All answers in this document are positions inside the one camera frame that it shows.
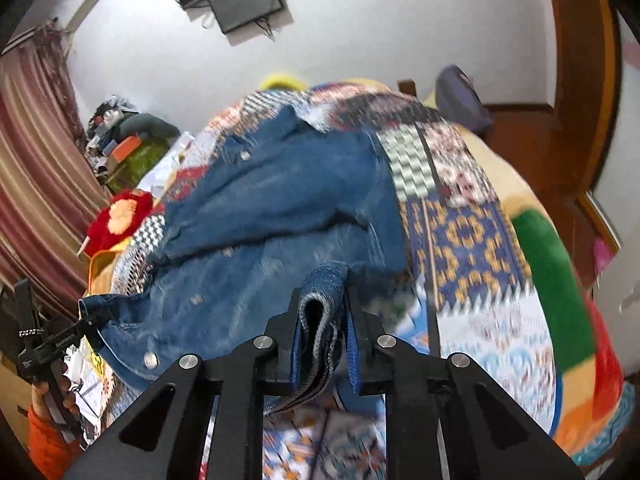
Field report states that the orange sleeve forearm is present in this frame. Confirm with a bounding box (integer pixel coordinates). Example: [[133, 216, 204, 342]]
[[28, 408, 81, 480]]

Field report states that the white folded cloth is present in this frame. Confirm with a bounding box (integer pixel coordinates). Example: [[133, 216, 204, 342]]
[[136, 131, 194, 198]]

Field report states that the green patterned storage bag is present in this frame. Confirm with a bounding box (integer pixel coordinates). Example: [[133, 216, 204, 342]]
[[104, 136, 169, 194]]

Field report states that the dark green pillow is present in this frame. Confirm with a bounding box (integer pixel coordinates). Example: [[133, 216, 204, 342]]
[[118, 113, 180, 141]]

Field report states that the yellow plush item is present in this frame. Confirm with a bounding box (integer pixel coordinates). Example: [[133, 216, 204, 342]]
[[259, 73, 308, 91]]

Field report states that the blue denim jacket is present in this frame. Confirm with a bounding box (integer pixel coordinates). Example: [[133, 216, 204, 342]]
[[79, 106, 408, 413]]

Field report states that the purple bag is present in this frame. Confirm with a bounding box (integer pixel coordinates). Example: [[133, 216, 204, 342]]
[[435, 65, 494, 138]]

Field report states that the brown wooden door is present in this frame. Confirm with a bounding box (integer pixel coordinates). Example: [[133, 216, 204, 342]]
[[541, 0, 624, 196]]

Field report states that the pink toy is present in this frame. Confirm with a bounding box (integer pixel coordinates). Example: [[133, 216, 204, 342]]
[[592, 238, 614, 275]]

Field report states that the orange box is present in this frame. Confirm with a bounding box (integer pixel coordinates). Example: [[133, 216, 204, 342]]
[[110, 136, 142, 162]]

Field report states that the left hand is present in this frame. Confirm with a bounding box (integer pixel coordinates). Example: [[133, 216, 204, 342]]
[[30, 358, 82, 424]]

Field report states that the red plush toy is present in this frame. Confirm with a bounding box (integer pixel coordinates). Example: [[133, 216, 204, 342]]
[[80, 190, 153, 258]]

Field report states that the striped maroon curtain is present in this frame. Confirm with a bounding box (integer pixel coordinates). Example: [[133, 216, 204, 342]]
[[1, 23, 108, 318]]

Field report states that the patchwork patterned bed quilt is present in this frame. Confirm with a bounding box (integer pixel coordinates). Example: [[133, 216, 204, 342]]
[[64, 81, 559, 480]]

